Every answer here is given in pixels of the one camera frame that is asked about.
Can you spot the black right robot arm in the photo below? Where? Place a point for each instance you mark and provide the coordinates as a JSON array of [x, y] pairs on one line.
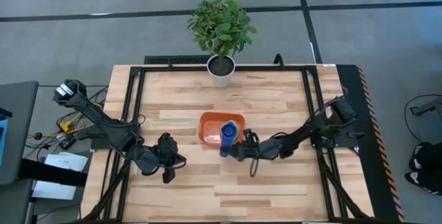
[[300, 137]]

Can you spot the white plant pot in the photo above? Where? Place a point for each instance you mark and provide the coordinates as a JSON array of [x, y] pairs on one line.
[[221, 79]]

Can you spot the black round plug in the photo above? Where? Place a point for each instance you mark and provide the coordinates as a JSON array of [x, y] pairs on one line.
[[38, 136]]

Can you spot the small navy measuring cup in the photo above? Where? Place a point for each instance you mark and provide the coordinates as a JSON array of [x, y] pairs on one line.
[[228, 130]]

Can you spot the black power adapter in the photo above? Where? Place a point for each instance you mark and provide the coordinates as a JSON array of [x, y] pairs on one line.
[[67, 143]]

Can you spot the white label sticker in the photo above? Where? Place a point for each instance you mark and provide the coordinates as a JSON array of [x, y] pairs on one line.
[[329, 65]]

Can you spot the black metal table frame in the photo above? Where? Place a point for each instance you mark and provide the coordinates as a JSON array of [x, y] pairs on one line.
[[172, 68]]

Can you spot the person's black shoe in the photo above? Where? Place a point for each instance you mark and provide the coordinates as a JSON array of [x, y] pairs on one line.
[[428, 156], [424, 182]]

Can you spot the white paper sheet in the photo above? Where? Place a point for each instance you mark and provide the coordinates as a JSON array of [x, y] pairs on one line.
[[65, 161], [52, 191]]

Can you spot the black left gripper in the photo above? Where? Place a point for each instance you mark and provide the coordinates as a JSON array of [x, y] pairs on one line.
[[168, 148]]

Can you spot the green leafy plant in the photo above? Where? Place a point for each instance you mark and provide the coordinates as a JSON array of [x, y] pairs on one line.
[[221, 27]]

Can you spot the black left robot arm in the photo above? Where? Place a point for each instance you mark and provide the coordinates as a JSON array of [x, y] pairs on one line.
[[117, 134]]

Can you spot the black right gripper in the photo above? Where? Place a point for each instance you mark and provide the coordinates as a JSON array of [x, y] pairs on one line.
[[250, 146]]

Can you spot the grey stand base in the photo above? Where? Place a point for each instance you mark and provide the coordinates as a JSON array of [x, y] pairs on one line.
[[431, 106]]

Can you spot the grey panel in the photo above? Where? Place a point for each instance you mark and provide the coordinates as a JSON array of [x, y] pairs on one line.
[[14, 203]]

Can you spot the orange plastic basket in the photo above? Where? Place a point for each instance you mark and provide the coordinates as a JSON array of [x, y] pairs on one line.
[[210, 129]]

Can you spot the blue box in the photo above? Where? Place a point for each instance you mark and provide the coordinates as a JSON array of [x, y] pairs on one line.
[[2, 148]]

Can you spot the black grate strip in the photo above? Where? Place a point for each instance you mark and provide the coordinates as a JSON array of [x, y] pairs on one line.
[[172, 59]]

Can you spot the black hazard-striped mat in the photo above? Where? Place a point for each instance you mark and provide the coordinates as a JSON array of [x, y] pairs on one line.
[[347, 73]]

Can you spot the black desk beam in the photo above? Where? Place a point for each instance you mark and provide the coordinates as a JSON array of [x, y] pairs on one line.
[[52, 174]]

